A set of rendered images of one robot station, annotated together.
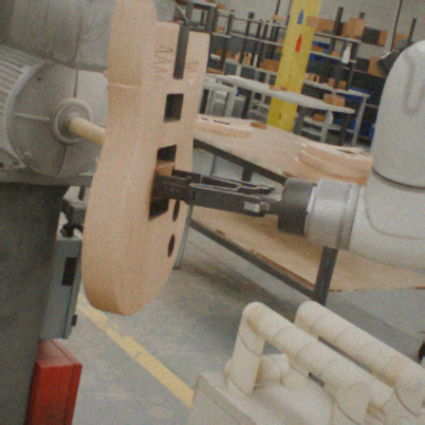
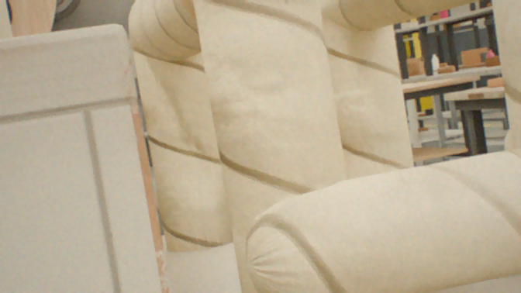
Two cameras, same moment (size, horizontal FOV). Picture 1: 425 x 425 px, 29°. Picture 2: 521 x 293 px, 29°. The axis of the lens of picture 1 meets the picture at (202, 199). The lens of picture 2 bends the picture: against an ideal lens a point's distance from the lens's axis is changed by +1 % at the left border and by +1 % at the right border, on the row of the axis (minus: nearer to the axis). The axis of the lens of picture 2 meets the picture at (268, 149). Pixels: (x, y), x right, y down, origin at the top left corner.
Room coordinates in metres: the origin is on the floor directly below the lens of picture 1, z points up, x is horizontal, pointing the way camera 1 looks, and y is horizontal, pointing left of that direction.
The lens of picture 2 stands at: (0.60, -0.41, 1.09)
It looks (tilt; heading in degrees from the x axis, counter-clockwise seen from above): 4 degrees down; 23
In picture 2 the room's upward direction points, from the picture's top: 9 degrees counter-clockwise
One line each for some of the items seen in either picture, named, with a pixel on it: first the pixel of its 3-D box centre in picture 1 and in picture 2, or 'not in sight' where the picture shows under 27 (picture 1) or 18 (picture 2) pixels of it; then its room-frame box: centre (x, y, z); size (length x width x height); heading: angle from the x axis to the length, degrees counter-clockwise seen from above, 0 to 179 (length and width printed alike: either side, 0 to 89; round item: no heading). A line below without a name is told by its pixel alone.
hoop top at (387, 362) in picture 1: (357, 343); not in sight; (0.87, -0.20, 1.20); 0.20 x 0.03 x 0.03; 35
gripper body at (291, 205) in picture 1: (276, 203); not in sight; (1.08, -0.10, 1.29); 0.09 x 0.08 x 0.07; 79
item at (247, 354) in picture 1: (247, 354); not in sight; (0.89, -0.09, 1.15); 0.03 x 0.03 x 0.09
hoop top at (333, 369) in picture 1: (302, 347); not in sight; (0.82, -0.14, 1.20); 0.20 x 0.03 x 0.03; 35
